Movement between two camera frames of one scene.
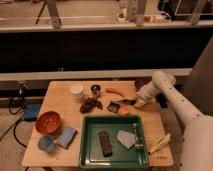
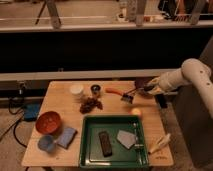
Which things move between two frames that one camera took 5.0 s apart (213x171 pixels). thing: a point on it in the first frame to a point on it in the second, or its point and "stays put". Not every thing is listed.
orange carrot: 115,90 stays put
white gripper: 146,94 to 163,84
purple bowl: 141,81 stays put
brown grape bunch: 89,104 stays put
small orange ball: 124,109 to 136,111
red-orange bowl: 48,122 stays put
